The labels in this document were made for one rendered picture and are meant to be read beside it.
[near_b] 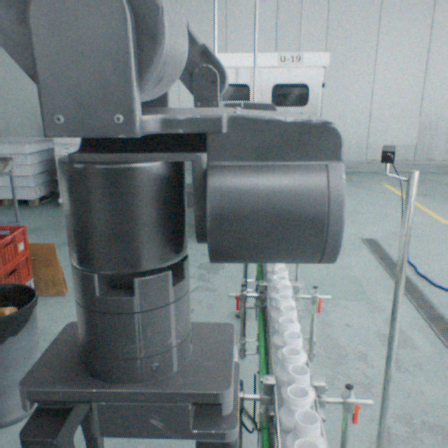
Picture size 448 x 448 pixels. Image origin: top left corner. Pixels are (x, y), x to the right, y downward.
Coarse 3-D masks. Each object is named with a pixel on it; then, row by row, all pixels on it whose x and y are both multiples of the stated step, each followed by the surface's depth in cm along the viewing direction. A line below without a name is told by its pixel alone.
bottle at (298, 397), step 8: (296, 384) 72; (288, 392) 71; (296, 392) 72; (304, 392) 72; (288, 400) 70; (296, 400) 69; (304, 400) 69; (288, 408) 71; (296, 408) 69; (304, 408) 70; (280, 416) 71; (288, 416) 70; (280, 424) 71; (288, 424) 70; (280, 432) 72; (288, 432) 70
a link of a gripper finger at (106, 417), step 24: (96, 408) 20; (120, 408) 20; (144, 408) 20; (168, 408) 20; (192, 408) 21; (216, 408) 22; (96, 432) 21; (120, 432) 20; (144, 432) 20; (168, 432) 20; (192, 432) 20; (216, 432) 20
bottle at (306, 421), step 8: (296, 416) 65; (304, 416) 67; (312, 416) 66; (296, 424) 65; (304, 424) 63; (312, 424) 67; (296, 432) 65; (304, 432) 64; (312, 432) 64; (288, 440) 66; (296, 440) 65; (320, 440) 65
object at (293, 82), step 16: (224, 64) 460; (240, 64) 459; (272, 64) 457; (288, 64) 456; (304, 64) 455; (320, 64) 454; (240, 80) 467; (256, 80) 466; (272, 80) 465; (288, 80) 464; (304, 80) 463; (320, 80) 462; (224, 96) 473; (240, 96) 472; (256, 96) 471; (272, 96) 469; (288, 96) 469; (304, 96) 468; (320, 96) 468; (288, 112) 473; (320, 112) 475
